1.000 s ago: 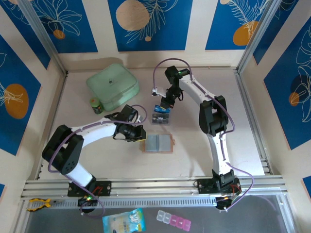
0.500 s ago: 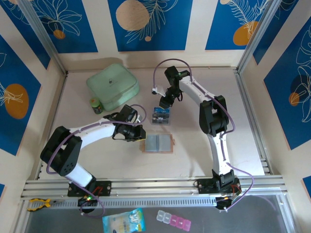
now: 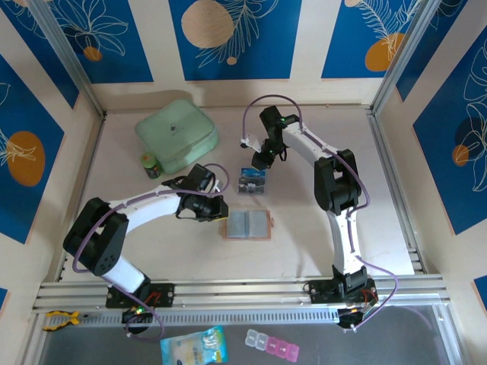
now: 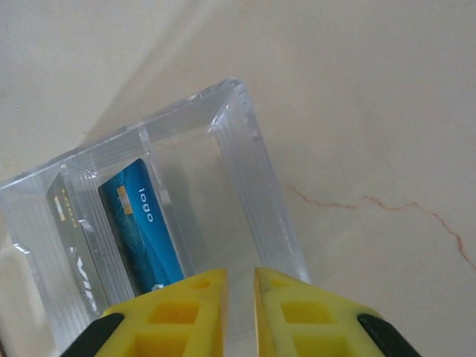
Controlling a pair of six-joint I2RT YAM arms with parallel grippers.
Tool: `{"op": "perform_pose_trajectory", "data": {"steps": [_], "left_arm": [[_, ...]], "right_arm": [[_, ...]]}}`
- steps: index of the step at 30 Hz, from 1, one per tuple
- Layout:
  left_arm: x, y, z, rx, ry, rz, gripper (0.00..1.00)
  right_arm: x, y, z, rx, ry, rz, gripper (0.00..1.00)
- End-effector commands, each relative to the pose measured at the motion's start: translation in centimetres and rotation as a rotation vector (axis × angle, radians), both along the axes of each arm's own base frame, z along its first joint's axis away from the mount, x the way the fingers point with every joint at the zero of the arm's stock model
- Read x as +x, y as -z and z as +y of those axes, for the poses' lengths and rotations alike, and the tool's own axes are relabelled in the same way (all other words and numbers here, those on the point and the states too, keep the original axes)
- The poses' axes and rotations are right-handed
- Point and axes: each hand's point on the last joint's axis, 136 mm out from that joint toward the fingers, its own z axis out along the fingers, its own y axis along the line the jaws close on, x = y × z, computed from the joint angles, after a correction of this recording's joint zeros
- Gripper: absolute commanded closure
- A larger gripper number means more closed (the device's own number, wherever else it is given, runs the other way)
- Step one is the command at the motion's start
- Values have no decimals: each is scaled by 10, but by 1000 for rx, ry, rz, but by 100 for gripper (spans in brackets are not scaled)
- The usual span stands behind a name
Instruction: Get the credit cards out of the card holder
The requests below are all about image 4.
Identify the black card with gold logo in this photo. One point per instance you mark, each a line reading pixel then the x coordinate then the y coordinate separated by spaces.
pixel 70 238

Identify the clear acrylic organizer box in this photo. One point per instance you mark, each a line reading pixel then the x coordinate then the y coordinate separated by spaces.
pixel 238 208

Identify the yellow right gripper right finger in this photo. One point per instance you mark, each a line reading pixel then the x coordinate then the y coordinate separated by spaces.
pixel 267 316

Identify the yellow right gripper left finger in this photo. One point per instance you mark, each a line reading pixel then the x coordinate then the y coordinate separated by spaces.
pixel 212 308

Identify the blue credit card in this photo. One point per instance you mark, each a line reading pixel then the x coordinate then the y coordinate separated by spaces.
pixel 148 238

